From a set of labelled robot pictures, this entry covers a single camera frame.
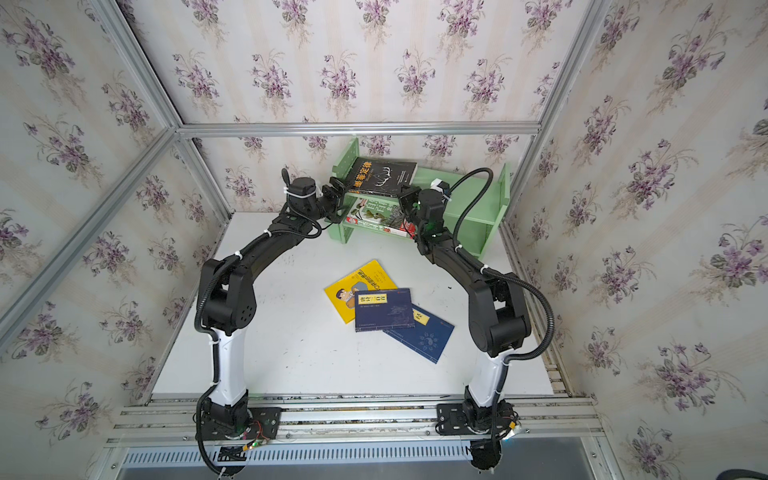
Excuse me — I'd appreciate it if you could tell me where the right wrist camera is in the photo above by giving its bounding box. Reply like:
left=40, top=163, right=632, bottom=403
left=430, top=178, right=451, bottom=196

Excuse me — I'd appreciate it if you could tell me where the dark blue hardcover book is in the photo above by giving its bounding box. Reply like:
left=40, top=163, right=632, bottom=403
left=354, top=288, right=416, bottom=333

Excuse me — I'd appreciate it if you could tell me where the aluminium mounting rail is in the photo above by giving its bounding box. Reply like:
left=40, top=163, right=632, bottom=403
left=105, top=396, right=606, bottom=447

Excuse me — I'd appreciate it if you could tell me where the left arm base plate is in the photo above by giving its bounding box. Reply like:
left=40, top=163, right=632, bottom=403
left=195, top=404, right=283, bottom=442

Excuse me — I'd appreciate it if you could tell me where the black book gold title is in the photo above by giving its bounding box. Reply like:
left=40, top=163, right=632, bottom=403
left=345, top=157, right=418, bottom=198

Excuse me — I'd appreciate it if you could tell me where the green red plant book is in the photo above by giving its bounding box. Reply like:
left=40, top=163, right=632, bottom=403
left=343, top=198, right=416, bottom=238

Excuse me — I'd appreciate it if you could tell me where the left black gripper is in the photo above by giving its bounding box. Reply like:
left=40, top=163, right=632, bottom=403
left=304, top=176, right=351, bottom=224

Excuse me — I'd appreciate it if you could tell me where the yellow cartoon book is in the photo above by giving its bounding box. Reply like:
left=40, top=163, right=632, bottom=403
left=324, top=260, right=396, bottom=324

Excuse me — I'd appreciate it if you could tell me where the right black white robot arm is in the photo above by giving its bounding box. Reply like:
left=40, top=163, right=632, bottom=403
left=398, top=167, right=555, bottom=440

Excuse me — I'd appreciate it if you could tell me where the aluminium frame horizontal bar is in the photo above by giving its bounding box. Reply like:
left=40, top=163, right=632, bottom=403
left=176, top=121, right=541, bottom=139

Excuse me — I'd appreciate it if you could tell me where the blue thin booklet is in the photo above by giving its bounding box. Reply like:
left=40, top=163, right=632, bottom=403
left=384, top=305, right=454, bottom=364

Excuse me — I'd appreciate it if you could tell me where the white slotted cable duct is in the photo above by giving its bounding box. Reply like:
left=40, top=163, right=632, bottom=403
left=122, top=440, right=471, bottom=469

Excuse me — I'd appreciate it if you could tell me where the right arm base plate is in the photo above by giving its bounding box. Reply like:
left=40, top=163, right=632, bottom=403
left=435, top=402, right=481, bottom=436

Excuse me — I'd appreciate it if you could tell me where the green wooden bookshelf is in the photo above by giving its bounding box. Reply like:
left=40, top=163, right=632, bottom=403
left=330, top=138, right=511, bottom=259

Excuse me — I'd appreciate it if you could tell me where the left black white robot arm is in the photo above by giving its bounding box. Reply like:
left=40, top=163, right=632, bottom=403
left=193, top=170, right=345, bottom=431

